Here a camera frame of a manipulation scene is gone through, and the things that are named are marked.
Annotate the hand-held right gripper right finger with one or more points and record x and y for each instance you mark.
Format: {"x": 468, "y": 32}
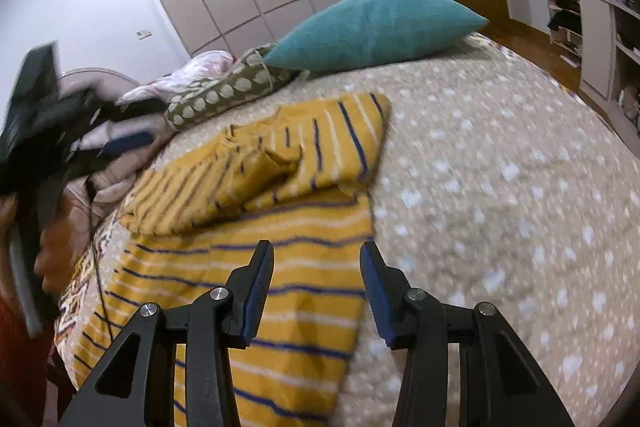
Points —
{"x": 376, "y": 297}

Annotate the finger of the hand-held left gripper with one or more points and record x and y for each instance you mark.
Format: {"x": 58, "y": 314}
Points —
{"x": 140, "y": 111}
{"x": 127, "y": 143}

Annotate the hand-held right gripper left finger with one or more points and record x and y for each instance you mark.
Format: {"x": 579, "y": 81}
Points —
{"x": 256, "y": 292}

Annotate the yellow striped sweater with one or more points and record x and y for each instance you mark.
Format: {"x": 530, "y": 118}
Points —
{"x": 300, "y": 217}

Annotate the person's left hand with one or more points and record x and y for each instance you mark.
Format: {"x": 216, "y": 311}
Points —
{"x": 52, "y": 252}

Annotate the pale pink rounded furniture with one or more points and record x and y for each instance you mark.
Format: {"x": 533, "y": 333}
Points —
{"x": 90, "y": 77}

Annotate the pink floral quilt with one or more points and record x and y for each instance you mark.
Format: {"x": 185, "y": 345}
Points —
{"x": 200, "y": 67}

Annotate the olive white-dotted pillow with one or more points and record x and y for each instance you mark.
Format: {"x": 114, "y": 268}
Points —
{"x": 225, "y": 94}

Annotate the beige dotted bedspread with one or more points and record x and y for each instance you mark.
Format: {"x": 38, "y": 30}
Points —
{"x": 475, "y": 207}

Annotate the person's red clothing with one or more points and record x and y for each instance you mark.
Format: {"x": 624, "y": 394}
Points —
{"x": 20, "y": 357}

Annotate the teal pillow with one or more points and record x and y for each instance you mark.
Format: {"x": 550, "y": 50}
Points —
{"x": 375, "y": 27}

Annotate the white shelf unit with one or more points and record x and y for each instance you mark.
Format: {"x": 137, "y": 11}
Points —
{"x": 597, "y": 47}

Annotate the wall switch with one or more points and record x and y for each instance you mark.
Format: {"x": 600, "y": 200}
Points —
{"x": 143, "y": 33}

